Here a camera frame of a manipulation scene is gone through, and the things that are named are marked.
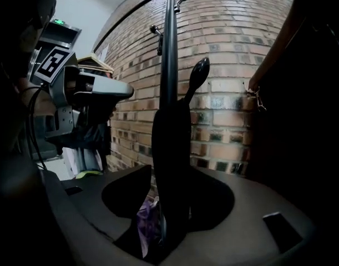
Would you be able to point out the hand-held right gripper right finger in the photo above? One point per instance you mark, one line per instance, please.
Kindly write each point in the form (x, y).
(255, 204)

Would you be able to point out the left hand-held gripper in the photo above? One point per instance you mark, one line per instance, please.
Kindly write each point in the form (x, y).
(54, 65)

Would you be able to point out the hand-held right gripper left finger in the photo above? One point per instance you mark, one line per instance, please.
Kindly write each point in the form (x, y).
(88, 204)

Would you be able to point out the black metal clothes rack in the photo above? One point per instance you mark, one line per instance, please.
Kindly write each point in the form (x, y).
(169, 51)

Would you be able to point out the person's left forearm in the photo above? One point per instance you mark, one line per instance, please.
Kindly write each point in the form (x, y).
(40, 104)

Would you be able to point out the yellow-green backpack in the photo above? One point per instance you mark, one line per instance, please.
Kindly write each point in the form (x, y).
(88, 173)

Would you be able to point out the pink purple bag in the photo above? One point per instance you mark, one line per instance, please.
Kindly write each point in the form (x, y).
(147, 217)

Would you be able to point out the wooden clothes hanger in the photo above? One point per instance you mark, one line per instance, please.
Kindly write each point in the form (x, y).
(94, 61)

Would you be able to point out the hanging black clothes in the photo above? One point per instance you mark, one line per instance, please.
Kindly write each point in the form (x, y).
(88, 148)

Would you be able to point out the green exit sign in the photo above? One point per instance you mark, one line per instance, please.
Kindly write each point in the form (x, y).
(59, 22)

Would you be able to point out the person's head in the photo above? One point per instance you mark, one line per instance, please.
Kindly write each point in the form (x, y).
(30, 40)

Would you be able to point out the white paper wall notice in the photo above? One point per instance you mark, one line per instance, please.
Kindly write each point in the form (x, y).
(103, 53)

